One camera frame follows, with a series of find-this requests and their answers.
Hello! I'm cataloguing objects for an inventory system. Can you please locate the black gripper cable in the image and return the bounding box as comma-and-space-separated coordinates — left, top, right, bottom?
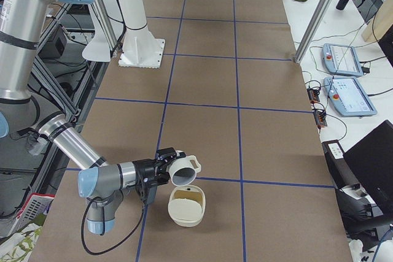
80, 179, 148, 256

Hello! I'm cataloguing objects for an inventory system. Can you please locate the aluminium frame post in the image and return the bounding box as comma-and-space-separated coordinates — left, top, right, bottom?
294, 0, 332, 64

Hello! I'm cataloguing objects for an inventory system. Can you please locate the white mug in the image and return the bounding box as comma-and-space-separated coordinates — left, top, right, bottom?
168, 155, 201, 187

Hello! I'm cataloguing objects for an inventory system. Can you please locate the teach pendant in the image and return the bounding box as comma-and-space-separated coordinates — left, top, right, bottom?
324, 76, 378, 117
322, 43, 364, 77

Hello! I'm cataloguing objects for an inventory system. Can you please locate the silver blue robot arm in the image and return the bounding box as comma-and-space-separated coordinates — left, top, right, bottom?
1, 0, 185, 235

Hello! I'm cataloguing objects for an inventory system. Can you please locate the black office chair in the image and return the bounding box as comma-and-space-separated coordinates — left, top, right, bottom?
322, 120, 392, 250

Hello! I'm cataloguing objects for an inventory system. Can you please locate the cream lidded bin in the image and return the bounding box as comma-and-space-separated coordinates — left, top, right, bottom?
168, 185, 206, 228

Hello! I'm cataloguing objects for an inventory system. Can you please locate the green patterned cloth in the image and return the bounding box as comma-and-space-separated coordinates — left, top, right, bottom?
1, 214, 46, 261

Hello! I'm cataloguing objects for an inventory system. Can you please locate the white pedestal column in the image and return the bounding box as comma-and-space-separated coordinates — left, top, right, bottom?
119, 0, 165, 69

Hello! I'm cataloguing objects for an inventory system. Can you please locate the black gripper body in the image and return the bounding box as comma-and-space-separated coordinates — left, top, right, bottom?
133, 159, 168, 186

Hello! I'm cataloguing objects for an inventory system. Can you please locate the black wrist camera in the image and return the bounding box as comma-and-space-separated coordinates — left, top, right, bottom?
139, 178, 157, 206

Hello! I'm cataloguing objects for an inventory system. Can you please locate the upper teach pendant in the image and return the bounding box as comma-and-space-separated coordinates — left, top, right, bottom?
322, 43, 364, 77

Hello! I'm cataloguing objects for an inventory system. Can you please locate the orange terminal block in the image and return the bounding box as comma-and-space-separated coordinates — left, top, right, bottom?
306, 87, 327, 130

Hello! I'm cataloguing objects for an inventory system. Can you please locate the lower teach pendant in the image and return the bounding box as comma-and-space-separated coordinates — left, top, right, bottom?
324, 76, 378, 117

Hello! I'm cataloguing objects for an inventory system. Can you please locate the white plastic basket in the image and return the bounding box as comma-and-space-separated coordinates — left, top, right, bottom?
9, 193, 55, 234

